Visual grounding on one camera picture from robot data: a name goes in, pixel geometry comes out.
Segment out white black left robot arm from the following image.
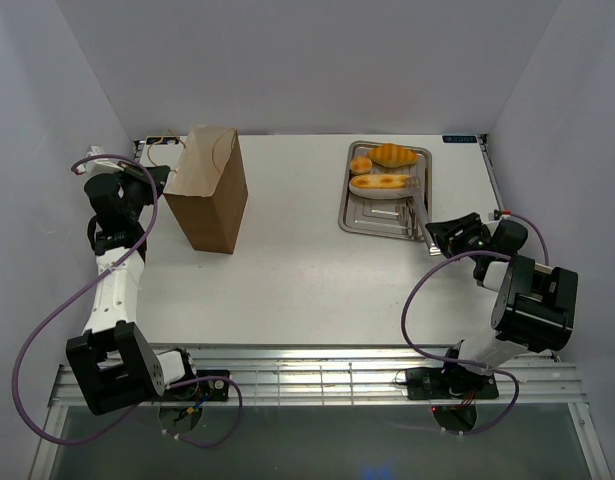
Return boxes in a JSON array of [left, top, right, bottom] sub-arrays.
[[66, 162, 199, 415]]

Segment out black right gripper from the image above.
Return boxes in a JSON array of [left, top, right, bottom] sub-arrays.
[[426, 212, 493, 261]]

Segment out striped croissant fake bread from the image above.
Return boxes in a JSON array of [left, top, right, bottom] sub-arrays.
[[367, 143, 418, 169]]

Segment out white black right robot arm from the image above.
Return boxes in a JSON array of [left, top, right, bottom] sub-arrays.
[[425, 210, 579, 398]]

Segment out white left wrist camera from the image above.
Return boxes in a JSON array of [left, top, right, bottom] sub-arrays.
[[72, 145, 122, 177]]

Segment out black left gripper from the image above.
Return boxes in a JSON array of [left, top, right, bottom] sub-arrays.
[[114, 161, 170, 223]]

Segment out metal tongs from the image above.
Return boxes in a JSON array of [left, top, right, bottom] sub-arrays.
[[404, 176, 441, 256]]

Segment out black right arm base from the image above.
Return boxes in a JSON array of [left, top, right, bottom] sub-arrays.
[[396, 367, 499, 400]]

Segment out small round fake bun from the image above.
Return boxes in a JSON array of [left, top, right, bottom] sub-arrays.
[[349, 156, 373, 175]]

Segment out brown paper bag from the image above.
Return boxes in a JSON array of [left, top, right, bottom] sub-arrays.
[[141, 125, 248, 254]]

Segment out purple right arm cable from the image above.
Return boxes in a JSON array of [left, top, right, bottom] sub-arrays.
[[399, 212, 551, 435]]

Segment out metal baking tray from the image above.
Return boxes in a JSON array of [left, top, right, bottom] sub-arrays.
[[338, 140, 432, 241]]

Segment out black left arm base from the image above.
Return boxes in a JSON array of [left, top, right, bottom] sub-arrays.
[[189, 370, 231, 402]]

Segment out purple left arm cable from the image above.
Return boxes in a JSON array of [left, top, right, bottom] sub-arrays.
[[11, 152, 244, 449]]

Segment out long white fake bread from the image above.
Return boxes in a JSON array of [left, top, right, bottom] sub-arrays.
[[348, 174, 412, 200]]

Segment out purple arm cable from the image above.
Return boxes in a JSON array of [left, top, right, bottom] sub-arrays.
[[11, 152, 244, 449], [399, 212, 551, 435]]

